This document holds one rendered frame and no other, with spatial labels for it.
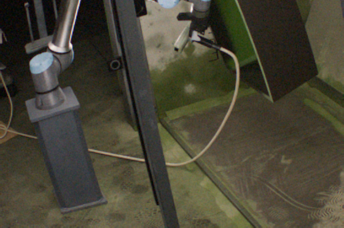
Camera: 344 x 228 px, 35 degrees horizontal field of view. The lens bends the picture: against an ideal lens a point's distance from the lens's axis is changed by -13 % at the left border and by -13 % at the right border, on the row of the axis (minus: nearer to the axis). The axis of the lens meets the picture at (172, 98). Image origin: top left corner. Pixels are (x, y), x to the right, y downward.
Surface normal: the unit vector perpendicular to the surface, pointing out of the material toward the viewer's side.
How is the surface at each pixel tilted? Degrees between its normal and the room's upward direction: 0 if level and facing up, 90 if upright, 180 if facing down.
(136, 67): 90
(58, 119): 90
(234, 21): 90
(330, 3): 57
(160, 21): 90
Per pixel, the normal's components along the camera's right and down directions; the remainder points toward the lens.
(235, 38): 0.36, 0.33
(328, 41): -0.87, -0.25
